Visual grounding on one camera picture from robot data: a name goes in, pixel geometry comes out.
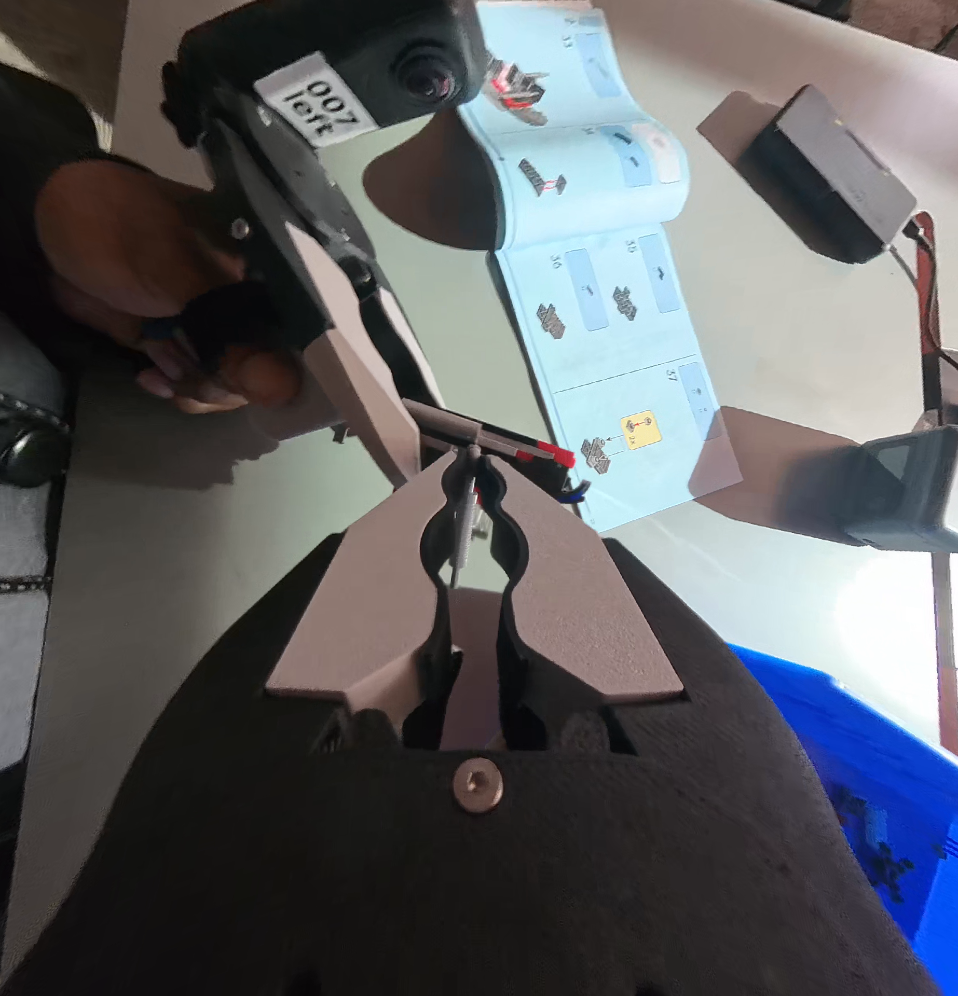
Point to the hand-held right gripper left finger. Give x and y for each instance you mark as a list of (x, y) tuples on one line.
[(354, 615)]

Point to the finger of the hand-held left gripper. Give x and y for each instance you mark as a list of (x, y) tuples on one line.
[(354, 366), (409, 350)]

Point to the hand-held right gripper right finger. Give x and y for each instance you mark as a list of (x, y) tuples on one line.
[(588, 615)]

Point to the toy brick vehicle model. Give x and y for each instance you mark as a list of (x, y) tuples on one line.
[(518, 447)]

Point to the grey toy spring shock piece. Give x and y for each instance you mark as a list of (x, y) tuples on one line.
[(467, 513)]

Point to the person's left forearm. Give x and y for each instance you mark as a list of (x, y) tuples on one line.
[(20, 155)]

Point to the white desk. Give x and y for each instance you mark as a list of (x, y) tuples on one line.
[(759, 350)]

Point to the person's left hand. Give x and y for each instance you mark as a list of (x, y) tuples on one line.
[(129, 233)]

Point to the light blue instruction booklet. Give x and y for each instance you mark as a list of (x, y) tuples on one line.
[(603, 327)]

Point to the blue plastic bin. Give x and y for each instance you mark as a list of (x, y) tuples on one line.
[(876, 739)]

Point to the grey fabric clothing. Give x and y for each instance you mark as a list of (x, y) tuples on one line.
[(12, 646)]

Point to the pile of loose toy bricks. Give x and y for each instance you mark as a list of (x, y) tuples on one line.
[(884, 848)]

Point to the black flat box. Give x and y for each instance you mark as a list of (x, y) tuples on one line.
[(829, 171)]

